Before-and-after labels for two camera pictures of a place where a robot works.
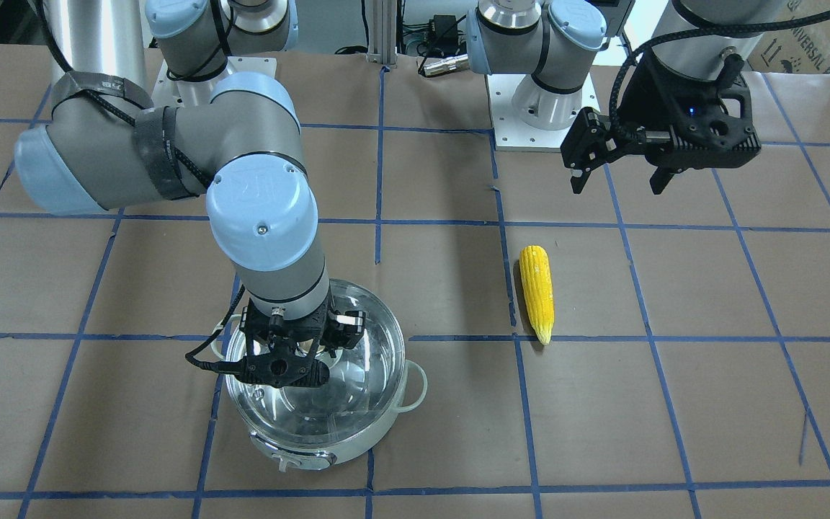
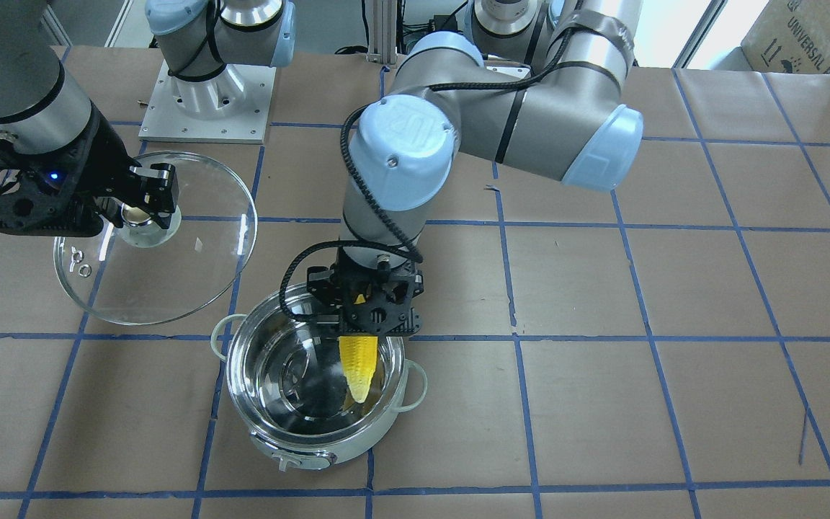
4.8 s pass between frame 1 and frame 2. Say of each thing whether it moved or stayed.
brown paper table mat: stayed
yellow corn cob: moved
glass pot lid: moved
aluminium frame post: stayed
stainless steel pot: stayed
